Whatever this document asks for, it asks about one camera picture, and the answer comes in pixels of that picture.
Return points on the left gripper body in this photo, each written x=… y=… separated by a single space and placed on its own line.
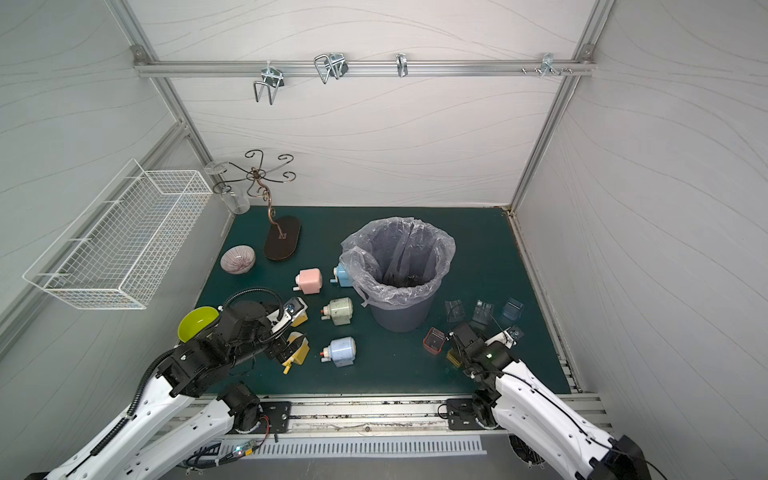
x=287 y=346

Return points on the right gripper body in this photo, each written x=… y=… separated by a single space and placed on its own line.
x=462 y=342

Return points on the yellow pencil sharpener front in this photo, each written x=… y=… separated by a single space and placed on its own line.
x=296 y=351

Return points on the yellow tinted sharpener tray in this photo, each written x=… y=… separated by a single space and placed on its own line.
x=454 y=358

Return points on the clear sharpener tray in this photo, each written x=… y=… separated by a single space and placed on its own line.
x=483 y=314
x=455 y=311

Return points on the pink tinted sharpener tray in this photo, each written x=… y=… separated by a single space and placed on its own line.
x=434 y=341

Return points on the blue tinted sharpener tray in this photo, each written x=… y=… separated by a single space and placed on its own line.
x=512 y=310

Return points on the light blue pencil sharpener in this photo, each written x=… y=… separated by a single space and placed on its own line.
x=341 y=352

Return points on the green pencil sharpener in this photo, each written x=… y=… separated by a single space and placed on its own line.
x=338 y=311

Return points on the pink pencil sharpener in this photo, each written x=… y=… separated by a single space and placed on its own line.
x=309 y=281

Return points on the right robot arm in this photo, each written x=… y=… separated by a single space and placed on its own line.
x=511 y=398

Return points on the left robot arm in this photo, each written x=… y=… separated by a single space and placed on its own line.
x=232 y=426

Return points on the grey trash bin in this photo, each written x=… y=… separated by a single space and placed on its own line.
x=402 y=320

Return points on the lime green bowl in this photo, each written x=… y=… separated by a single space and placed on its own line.
x=195 y=321

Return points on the green mat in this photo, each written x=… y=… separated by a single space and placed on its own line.
x=487 y=266

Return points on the pink patterned bowl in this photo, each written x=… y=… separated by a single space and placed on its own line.
x=238 y=260

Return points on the bronze mug tree stand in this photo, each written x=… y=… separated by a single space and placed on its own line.
x=284 y=232

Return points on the clear plastic bin liner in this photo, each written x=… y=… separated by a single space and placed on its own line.
x=397 y=262

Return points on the clear glass cup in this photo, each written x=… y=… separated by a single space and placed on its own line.
x=228 y=178

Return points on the metal hook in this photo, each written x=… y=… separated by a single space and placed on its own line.
x=548 y=66
x=330 y=65
x=401 y=65
x=267 y=88

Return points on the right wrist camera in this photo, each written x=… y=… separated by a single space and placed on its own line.
x=508 y=337

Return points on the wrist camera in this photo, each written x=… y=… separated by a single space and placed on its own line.
x=508 y=337
x=291 y=309

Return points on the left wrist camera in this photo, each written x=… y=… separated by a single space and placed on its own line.
x=291 y=309

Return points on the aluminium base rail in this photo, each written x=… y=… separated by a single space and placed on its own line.
x=324 y=415

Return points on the white wire basket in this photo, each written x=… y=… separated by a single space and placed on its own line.
x=115 y=254

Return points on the aluminium top rail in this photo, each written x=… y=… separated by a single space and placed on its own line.
x=148 y=67

